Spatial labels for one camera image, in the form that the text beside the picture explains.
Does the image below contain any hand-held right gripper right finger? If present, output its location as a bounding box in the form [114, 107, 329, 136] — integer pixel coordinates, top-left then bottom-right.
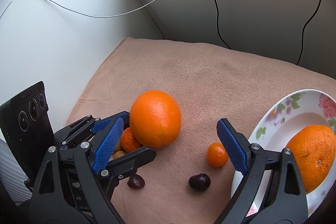
[214, 118, 309, 224]

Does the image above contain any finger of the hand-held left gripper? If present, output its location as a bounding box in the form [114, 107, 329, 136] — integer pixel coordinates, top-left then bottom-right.
[105, 147, 157, 201]
[54, 110, 131, 151]

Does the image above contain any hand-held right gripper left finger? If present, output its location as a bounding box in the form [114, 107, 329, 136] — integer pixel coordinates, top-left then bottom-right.
[28, 118, 125, 224]

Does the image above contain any small brown longan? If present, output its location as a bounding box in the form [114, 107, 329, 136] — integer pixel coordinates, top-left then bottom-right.
[112, 141, 127, 161]

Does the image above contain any dark cherry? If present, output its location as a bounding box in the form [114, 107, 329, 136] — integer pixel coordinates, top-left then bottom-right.
[127, 174, 145, 189]
[188, 173, 211, 191]

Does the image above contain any small tangerine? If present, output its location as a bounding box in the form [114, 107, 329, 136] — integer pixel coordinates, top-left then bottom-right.
[120, 127, 143, 153]

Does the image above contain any large smooth orange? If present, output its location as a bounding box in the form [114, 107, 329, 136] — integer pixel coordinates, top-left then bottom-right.
[129, 90, 182, 149]

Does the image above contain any floral white plate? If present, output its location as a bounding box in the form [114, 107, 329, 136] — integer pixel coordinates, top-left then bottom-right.
[230, 89, 336, 219]

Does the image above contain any small orange kumquat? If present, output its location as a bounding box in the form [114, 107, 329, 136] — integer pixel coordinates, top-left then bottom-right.
[207, 142, 229, 168]

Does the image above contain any striped cloth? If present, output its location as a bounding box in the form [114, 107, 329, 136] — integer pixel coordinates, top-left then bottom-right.
[0, 139, 33, 205]

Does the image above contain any beige blanket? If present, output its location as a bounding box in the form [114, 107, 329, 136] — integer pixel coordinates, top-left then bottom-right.
[64, 37, 336, 224]

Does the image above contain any large rough orange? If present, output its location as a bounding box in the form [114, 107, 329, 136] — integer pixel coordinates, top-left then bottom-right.
[285, 124, 336, 194]

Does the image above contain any white cabinet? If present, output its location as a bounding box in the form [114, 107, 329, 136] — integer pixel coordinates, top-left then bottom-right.
[0, 0, 164, 140]

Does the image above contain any black cable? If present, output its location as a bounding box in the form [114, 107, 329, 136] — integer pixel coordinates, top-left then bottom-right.
[295, 0, 324, 66]
[202, 0, 231, 50]

